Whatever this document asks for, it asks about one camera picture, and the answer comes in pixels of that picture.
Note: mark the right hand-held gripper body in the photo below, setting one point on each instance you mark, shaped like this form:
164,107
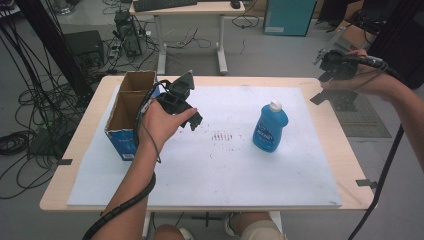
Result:
336,66

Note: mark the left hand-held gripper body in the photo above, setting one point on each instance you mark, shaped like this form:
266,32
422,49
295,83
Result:
175,96

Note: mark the blue bottle with white cap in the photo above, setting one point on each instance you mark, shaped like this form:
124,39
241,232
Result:
268,133

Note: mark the blue cardboard box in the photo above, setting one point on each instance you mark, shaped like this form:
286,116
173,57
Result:
121,146

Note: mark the person's left hand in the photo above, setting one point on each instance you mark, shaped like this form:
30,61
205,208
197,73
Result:
156,126

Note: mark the person's right hand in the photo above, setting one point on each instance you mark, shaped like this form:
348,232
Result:
370,81

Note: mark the brown cardboard box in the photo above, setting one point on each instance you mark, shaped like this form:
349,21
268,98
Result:
353,36

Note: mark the green floor mat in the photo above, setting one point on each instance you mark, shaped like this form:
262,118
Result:
366,126

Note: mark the white foam mat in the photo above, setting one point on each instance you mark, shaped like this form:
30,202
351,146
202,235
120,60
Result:
216,176

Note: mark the teal cabinet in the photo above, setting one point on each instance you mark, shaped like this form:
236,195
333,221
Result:
288,16

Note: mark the black curtain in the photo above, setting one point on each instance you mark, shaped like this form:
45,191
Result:
410,50

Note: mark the white power strip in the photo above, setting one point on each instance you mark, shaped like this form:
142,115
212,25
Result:
115,50

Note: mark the black computer tower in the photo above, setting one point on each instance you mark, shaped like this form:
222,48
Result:
128,33

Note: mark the wooden desk with white legs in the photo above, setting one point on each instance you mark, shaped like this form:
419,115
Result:
200,8

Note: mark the black keyboard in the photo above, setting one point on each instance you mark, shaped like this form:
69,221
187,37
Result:
165,4

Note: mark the grey tape piece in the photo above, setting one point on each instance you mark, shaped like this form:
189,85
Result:
366,183
65,162

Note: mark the black computer case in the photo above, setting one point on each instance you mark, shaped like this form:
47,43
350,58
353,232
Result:
85,46

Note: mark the white shoe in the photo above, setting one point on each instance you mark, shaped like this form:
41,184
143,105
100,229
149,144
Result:
186,234
229,225

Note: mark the white table leg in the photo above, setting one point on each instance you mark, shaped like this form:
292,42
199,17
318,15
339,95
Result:
146,223

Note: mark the black computer mouse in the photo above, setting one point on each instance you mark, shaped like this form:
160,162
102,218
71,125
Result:
235,4

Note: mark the person's left leg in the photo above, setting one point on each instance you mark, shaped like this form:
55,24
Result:
166,233

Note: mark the person's leg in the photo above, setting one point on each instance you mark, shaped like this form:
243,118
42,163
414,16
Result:
256,228
166,233

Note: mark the person's right leg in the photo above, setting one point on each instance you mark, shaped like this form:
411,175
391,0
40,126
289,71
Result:
256,228

